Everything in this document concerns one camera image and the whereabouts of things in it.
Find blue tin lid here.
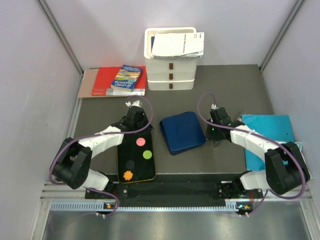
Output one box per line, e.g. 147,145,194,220
159,111,206,156

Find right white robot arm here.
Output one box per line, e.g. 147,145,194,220
206,104,311,198

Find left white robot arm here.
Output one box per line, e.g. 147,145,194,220
49,104,150,199

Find pink round cookie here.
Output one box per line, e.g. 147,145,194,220
136,137,146,147

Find green round cookie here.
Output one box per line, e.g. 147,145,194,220
142,150,153,160

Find black cookie tray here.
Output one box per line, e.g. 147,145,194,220
117,131,157,184

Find blue paperback book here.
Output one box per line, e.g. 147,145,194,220
110,65,143,92

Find black sandwich cookie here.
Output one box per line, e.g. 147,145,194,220
125,160,135,170

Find red book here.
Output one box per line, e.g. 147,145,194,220
91,66,147,97

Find white stacked drawer box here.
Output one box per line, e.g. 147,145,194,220
144,27,198,91

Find orange flower cookie bottom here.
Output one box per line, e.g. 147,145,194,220
123,170,134,181

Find teal folder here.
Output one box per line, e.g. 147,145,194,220
241,114,295,171

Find teal cat-ear headphones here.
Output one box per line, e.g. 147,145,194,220
295,142,306,162

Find white spiral notebook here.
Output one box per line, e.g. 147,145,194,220
150,32,205,60

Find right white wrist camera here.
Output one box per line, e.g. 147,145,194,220
210,103,219,110

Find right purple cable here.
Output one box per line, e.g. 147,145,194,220
197,92,307,216

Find purple cable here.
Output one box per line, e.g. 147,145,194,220
197,92,307,216
49,94,154,216

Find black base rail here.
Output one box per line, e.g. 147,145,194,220
84,173,241,207

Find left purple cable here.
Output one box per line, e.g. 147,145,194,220
49,94,154,216

